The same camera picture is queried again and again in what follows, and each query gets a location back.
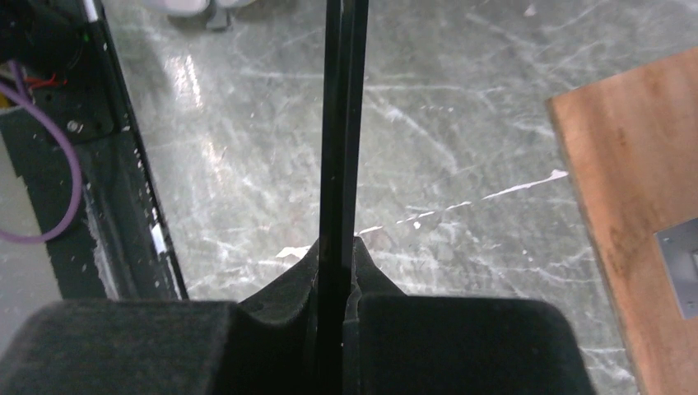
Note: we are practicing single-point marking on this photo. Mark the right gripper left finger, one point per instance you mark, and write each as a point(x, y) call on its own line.
point(258, 346)

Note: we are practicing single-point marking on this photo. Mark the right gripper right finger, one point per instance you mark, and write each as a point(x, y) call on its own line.
point(396, 343)

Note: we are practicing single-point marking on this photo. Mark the black folding umbrella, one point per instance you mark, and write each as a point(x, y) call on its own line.
point(344, 65)

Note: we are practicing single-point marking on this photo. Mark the beige umbrella case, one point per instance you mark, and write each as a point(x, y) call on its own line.
point(187, 8)

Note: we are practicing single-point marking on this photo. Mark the wooden base board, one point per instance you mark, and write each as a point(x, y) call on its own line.
point(630, 144)

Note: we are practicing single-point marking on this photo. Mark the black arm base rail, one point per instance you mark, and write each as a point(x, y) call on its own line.
point(72, 138)

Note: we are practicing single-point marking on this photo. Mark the grey metal stand post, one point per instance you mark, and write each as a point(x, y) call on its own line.
point(678, 248)

